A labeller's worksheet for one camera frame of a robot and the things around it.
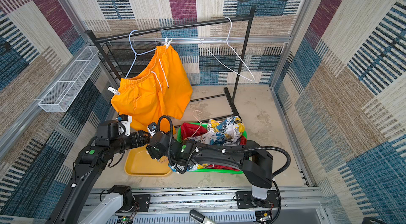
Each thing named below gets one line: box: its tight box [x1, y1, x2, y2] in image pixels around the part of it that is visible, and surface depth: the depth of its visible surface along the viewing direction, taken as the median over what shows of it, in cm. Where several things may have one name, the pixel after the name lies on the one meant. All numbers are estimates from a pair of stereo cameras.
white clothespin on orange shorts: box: [107, 86, 121, 96], surface depth 63 cm
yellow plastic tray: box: [124, 143, 172, 177], surface depth 86 cm
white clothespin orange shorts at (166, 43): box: [164, 36, 174, 49], surface depth 79 cm
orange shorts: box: [110, 44, 193, 135], surface depth 79 cm
